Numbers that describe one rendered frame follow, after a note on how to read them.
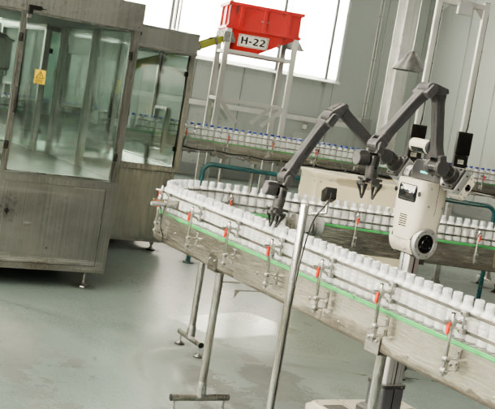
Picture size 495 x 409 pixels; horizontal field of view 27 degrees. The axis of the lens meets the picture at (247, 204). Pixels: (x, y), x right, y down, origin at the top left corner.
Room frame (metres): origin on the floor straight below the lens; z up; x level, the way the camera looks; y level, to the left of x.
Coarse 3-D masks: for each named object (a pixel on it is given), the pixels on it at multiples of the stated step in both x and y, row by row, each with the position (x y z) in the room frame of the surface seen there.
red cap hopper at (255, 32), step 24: (240, 24) 11.84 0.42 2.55; (264, 24) 11.90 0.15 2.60; (288, 24) 11.95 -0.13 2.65; (216, 48) 12.41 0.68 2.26; (240, 48) 11.92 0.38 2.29; (264, 48) 11.97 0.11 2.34; (216, 72) 12.42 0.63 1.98; (288, 72) 12.00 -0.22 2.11; (216, 96) 11.83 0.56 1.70; (288, 96) 12.00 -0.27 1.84; (216, 120) 11.84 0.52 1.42; (264, 168) 12.58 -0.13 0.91
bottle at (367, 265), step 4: (364, 260) 4.37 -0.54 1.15; (368, 260) 4.36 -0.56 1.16; (364, 264) 4.36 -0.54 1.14; (368, 264) 4.36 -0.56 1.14; (360, 268) 4.37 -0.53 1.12; (364, 268) 4.35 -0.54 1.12; (368, 268) 4.35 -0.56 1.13; (360, 276) 4.36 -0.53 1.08; (364, 276) 4.35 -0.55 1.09; (360, 280) 4.36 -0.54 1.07; (364, 280) 4.35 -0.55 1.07; (360, 284) 4.35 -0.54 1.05; (364, 284) 4.35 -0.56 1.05; (356, 288) 4.37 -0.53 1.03; (356, 292) 4.36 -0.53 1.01; (360, 292) 4.35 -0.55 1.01
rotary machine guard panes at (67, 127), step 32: (0, 32) 7.70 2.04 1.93; (32, 32) 7.82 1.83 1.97; (64, 32) 7.94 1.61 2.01; (96, 32) 8.07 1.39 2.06; (128, 32) 8.20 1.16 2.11; (0, 64) 7.71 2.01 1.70; (32, 64) 7.84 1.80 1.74; (64, 64) 7.96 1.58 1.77; (96, 64) 8.09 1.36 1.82; (0, 96) 7.73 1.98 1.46; (32, 96) 7.85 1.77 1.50; (64, 96) 7.98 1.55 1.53; (96, 96) 8.10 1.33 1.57; (0, 128) 7.75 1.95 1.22; (32, 128) 7.87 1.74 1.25; (64, 128) 8.00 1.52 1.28; (96, 128) 8.12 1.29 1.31; (0, 160) 7.76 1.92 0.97; (32, 160) 7.89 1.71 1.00; (64, 160) 8.01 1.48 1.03; (96, 160) 8.14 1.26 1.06
